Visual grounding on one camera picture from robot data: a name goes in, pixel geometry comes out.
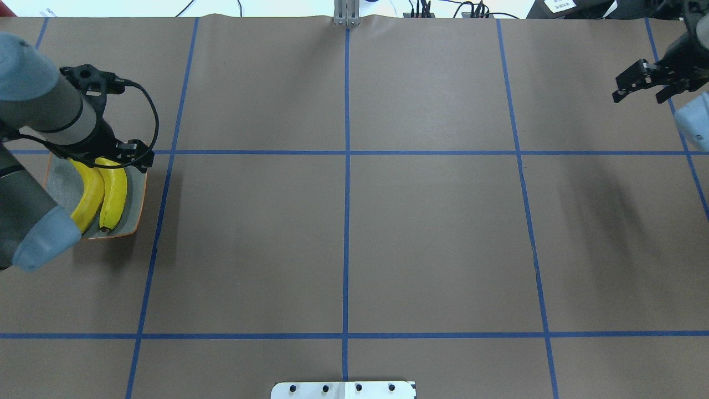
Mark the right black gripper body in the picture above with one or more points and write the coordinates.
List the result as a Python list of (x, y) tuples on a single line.
[(685, 56)]

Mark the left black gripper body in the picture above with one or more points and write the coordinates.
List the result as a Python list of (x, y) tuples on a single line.
[(94, 143)]

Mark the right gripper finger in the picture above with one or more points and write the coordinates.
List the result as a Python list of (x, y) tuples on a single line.
[(670, 90), (639, 75)]

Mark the yellow banana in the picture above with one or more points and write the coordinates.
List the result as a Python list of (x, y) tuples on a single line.
[(93, 190), (115, 194)]

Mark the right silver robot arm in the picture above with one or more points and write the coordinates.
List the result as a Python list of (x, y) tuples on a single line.
[(691, 119)]

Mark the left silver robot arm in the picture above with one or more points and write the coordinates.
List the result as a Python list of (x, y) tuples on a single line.
[(47, 110)]

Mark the grey square plate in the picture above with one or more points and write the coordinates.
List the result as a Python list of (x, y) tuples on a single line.
[(64, 184)]

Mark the aluminium frame post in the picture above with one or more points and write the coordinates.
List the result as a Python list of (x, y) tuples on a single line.
[(346, 13)]

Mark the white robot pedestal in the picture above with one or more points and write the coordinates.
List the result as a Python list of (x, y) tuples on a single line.
[(345, 389)]

